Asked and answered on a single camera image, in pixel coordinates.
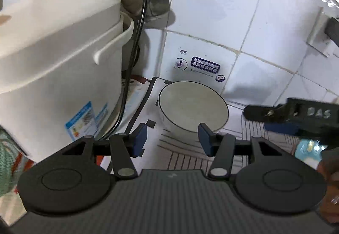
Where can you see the printed table mat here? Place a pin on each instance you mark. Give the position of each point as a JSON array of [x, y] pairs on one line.
[[238, 128]]

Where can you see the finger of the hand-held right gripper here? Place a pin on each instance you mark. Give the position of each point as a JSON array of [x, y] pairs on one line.
[[261, 112], [280, 127]]

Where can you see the white wall socket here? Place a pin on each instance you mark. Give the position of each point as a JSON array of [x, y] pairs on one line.
[[319, 35]]

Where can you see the person's right hand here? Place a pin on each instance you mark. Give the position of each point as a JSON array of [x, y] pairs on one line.
[[331, 178]]

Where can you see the green knitted cloth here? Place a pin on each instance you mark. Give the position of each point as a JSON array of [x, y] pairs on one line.
[[9, 160]]

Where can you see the white bowl with dark rim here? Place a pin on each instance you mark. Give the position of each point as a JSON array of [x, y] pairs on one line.
[[193, 104]]

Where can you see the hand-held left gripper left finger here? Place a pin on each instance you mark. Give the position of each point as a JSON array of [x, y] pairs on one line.
[[140, 141]]

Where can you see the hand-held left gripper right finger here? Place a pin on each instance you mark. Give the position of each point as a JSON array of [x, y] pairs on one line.
[[205, 141]]

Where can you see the white rice cooker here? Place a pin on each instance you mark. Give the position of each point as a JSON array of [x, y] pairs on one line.
[[53, 64]]

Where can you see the blue plate with yellow print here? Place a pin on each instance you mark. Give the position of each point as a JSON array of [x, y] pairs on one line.
[[309, 150]]

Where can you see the wall sticker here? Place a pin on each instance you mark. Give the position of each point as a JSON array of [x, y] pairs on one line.
[[205, 64]]

